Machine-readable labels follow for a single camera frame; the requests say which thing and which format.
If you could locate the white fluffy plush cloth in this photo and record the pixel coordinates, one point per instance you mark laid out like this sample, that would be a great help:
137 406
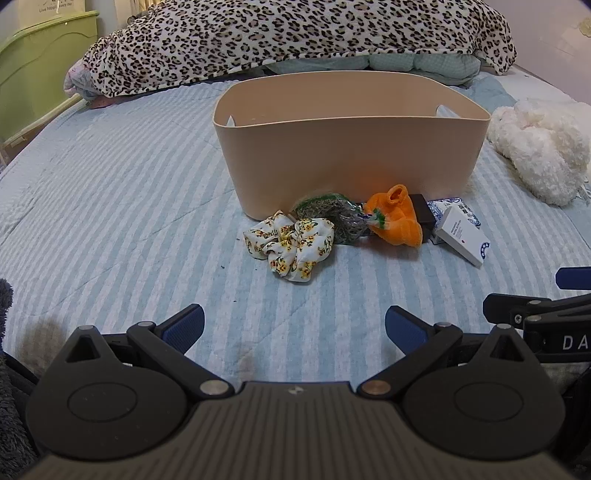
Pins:
540 147

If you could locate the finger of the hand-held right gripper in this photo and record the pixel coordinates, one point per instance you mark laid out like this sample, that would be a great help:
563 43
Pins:
501 307
575 278

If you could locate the blue patterned white packet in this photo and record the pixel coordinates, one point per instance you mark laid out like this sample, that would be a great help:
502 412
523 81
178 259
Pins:
445 205

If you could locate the white sign board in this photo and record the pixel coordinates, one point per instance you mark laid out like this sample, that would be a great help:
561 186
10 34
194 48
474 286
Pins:
57 9

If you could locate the small black box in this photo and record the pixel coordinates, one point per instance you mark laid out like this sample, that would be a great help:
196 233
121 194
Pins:
422 210

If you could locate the striped light blue bed quilt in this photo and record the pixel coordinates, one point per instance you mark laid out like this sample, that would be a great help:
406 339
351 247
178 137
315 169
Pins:
115 207

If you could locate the dark grey fleece cloth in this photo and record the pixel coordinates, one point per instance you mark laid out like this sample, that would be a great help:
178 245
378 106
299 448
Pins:
11 415

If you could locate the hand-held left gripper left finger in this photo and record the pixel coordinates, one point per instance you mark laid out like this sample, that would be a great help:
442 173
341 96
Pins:
183 328

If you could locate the floral white yellow scrunchie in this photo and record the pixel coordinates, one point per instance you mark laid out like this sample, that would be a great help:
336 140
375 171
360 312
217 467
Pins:
291 247

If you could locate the leopard print blanket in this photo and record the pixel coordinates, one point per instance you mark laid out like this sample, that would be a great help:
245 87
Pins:
295 34

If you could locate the beige plastic storage basket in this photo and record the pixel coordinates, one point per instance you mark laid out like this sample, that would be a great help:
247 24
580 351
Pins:
351 152

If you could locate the pink floral cloth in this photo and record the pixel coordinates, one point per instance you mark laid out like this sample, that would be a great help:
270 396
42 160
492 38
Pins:
76 81

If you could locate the green wooden headboard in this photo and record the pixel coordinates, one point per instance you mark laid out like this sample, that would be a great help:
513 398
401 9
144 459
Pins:
37 60

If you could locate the light wooden rail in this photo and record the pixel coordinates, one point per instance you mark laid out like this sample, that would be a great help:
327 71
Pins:
37 122

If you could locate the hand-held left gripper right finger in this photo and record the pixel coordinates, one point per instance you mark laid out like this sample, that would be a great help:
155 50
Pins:
406 330

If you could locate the teal quilted blanket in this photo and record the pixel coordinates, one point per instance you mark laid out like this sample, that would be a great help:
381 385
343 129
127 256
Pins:
415 64

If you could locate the white cardboard box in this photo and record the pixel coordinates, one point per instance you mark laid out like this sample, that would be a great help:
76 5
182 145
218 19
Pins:
464 235

